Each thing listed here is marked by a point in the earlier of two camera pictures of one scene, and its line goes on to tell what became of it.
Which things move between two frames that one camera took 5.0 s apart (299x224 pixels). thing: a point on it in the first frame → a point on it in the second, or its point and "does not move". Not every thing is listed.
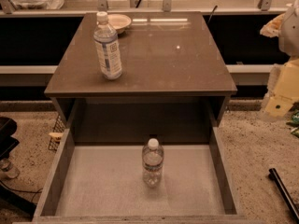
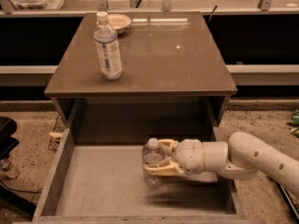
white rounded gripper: [290, 35] → [189, 156]
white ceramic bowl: [119, 21] does not move
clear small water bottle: [152, 163] does not move
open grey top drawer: [103, 184] does not move
